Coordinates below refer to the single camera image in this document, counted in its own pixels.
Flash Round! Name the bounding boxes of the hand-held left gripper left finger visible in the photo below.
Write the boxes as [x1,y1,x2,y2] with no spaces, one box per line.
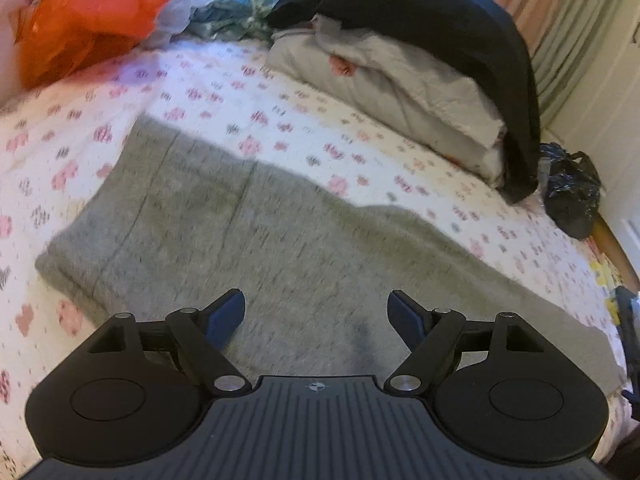
[89,288,252,396]

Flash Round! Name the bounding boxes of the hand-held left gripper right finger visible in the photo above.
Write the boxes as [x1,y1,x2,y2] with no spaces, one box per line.
[384,289,548,394]

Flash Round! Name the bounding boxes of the grey pants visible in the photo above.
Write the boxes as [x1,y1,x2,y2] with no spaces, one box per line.
[34,113,627,397]

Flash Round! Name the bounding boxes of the black plastic bag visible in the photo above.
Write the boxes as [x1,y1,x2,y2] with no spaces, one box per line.
[539,142,603,240]

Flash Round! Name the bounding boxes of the floral bed sheet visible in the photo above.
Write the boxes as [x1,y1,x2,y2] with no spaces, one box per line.
[0,35,632,466]

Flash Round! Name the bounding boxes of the folded white floral quilt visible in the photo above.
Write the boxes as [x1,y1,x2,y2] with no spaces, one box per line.
[264,14,510,190]

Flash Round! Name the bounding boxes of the black cloth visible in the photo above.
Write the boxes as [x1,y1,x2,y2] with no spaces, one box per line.
[266,0,542,205]

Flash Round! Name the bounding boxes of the green patterned cloth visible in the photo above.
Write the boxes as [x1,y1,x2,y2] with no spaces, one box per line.
[189,0,287,43]

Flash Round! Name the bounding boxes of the clear plastic bag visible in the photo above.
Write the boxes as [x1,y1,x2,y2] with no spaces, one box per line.
[150,0,236,46]

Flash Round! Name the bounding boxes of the orange plastic bag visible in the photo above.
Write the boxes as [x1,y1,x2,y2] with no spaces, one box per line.
[14,0,175,89]

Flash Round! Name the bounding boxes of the green curtain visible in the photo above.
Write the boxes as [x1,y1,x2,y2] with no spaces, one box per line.
[530,0,640,121]

